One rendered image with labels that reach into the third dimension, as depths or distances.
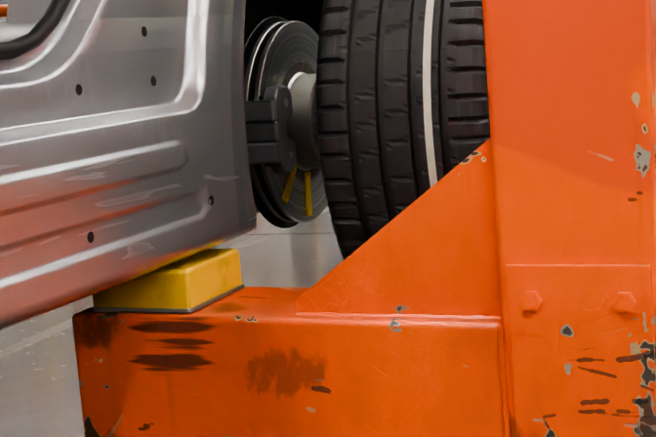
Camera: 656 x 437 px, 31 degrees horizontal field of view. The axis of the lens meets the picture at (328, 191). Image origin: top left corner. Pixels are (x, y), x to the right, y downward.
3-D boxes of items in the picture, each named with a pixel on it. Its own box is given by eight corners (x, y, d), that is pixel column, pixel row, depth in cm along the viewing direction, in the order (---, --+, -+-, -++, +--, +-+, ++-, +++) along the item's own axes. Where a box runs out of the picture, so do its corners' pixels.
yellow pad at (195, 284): (150, 286, 152) (146, 248, 152) (246, 287, 147) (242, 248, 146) (89, 311, 140) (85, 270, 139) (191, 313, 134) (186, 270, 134)
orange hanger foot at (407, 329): (154, 402, 156) (128, 142, 152) (549, 423, 136) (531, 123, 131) (81, 445, 141) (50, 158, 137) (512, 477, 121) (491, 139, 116)
